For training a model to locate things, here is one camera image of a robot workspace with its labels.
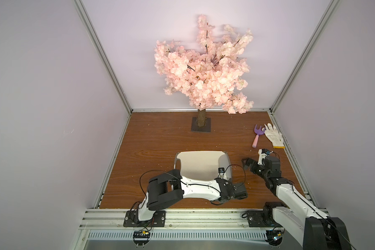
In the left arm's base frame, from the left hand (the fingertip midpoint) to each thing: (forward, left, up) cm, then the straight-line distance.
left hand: (231, 194), depth 80 cm
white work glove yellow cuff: (+37, -36, 0) cm, 52 cm away
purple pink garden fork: (+41, -25, 0) cm, 48 cm away
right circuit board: (-18, -18, -2) cm, 25 cm away
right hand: (+18, -13, +5) cm, 23 cm away
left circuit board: (-19, +44, -4) cm, 48 cm away
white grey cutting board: (+16, +14, 0) cm, 21 cm away
